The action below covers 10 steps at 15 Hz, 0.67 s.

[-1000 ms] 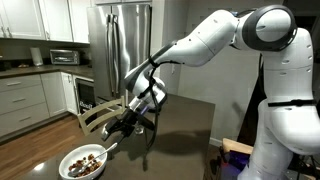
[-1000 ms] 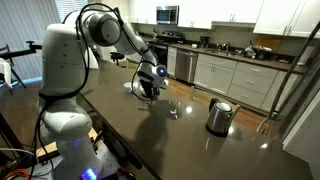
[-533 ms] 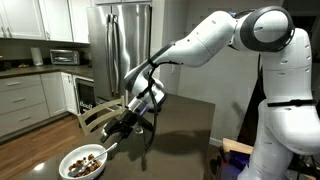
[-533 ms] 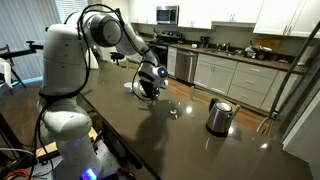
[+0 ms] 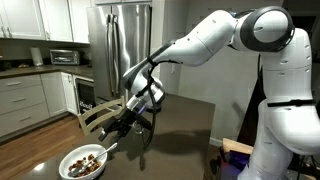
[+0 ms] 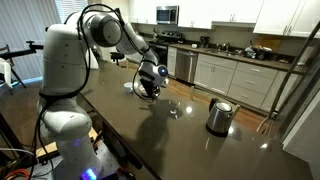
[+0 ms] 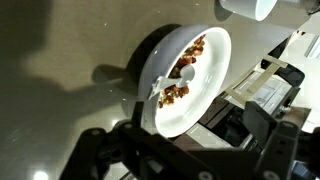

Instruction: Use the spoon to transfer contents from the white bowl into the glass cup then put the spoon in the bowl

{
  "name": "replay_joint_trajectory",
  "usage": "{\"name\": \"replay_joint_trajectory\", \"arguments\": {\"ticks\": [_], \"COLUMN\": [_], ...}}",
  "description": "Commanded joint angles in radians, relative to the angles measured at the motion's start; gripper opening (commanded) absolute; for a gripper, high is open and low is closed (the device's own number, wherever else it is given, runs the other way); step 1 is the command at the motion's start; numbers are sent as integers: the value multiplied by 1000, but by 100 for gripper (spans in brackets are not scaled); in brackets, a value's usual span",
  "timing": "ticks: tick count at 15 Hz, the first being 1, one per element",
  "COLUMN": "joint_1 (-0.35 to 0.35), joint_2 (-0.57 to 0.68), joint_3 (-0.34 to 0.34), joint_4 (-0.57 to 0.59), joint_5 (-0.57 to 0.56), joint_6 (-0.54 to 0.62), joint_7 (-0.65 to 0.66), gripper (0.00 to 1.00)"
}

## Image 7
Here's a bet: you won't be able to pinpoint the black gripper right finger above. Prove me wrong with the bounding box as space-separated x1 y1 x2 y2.
242 100 320 180

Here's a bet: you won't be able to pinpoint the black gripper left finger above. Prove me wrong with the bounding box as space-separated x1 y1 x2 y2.
59 100 234 180

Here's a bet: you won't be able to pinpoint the metal spoon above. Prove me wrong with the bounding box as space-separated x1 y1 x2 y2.
147 64 196 101

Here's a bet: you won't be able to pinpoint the mixed nuts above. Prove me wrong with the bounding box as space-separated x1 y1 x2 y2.
157 34 207 110

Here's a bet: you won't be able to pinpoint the white bowl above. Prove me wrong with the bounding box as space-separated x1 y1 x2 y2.
137 23 233 139

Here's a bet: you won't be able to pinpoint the small white mug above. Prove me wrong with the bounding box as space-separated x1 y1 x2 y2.
218 0 278 22

